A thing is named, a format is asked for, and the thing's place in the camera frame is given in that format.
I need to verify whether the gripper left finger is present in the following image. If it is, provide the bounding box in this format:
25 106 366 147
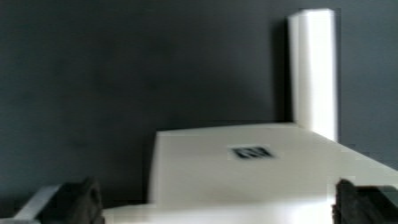
10 178 105 224

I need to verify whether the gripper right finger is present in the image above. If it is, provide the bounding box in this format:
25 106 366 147
332 179 398 224

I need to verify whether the white cabinet body box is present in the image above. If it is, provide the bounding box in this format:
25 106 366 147
103 124 398 224

